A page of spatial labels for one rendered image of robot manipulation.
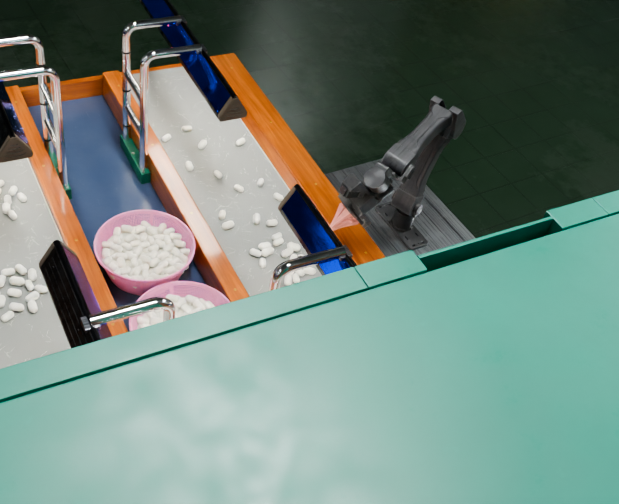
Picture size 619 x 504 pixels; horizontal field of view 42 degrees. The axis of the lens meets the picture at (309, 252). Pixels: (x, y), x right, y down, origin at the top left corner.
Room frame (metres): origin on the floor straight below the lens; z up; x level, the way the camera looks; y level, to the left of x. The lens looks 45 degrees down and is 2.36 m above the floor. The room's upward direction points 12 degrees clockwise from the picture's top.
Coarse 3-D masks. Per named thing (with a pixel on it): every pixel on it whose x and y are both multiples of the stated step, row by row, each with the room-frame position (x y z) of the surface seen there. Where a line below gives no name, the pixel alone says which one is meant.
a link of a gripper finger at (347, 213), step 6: (342, 198) 1.64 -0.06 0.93; (348, 204) 1.62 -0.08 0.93; (348, 210) 1.61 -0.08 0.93; (342, 216) 1.60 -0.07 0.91; (348, 216) 1.60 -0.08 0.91; (354, 216) 1.61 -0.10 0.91; (336, 222) 1.60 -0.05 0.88; (348, 222) 1.62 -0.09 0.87; (354, 222) 1.61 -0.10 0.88; (336, 228) 1.60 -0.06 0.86
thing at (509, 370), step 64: (448, 256) 0.61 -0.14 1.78; (512, 256) 0.62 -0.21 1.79; (576, 256) 0.65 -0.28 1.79; (192, 320) 0.45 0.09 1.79; (256, 320) 0.47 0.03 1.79; (320, 320) 0.48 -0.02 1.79; (384, 320) 0.50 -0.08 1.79; (448, 320) 0.52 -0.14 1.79; (512, 320) 0.54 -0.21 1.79; (576, 320) 0.55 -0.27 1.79; (0, 384) 0.35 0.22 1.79; (64, 384) 0.36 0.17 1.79; (128, 384) 0.37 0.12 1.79; (192, 384) 0.39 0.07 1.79; (256, 384) 0.40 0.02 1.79; (320, 384) 0.41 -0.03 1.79; (384, 384) 0.43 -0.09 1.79; (448, 384) 0.44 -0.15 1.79; (512, 384) 0.46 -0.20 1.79; (576, 384) 0.48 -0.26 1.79; (0, 448) 0.29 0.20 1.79; (64, 448) 0.30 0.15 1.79; (128, 448) 0.32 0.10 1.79; (192, 448) 0.33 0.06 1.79; (256, 448) 0.34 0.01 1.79; (320, 448) 0.35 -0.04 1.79; (384, 448) 0.37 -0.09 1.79; (448, 448) 0.38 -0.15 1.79; (512, 448) 0.39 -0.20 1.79; (576, 448) 0.41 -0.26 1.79
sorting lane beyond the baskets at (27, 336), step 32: (32, 192) 1.60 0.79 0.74; (0, 224) 1.46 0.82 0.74; (32, 224) 1.48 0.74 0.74; (0, 256) 1.35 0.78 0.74; (32, 256) 1.37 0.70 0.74; (0, 288) 1.25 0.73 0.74; (0, 320) 1.16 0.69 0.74; (32, 320) 1.18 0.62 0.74; (0, 352) 1.07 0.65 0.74; (32, 352) 1.09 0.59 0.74
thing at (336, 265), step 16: (288, 192) 1.44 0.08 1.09; (304, 192) 1.43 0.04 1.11; (288, 208) 1.40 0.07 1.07; (304, 208) 1.38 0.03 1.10; (288, 224) 1.38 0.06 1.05; (304, 224) 1.35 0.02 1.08; (320, 224) 1.33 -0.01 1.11; (304, 240) 1.32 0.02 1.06; (320, 240) 1.30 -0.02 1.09; (336, 240) 1.29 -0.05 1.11; (320, 272) 1.25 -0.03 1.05
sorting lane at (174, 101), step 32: (160, 96) 2.16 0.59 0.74; (192, 96) 2.20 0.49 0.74; (160, 128) 2.00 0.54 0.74; (192, 128) 2.04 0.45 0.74; (224, 128) 2.07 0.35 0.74; (192, 160) 1.88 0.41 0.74; (224, 160) 1.92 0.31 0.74; (256, 160) 1.95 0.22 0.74; (192, 192) 1.74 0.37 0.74; (224, 192) 1.77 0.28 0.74; (256, 192) 1.80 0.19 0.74; (256, 224) 1.67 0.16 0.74; (288, 256) 1.57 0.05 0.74; (256, 288) 1.43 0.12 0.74
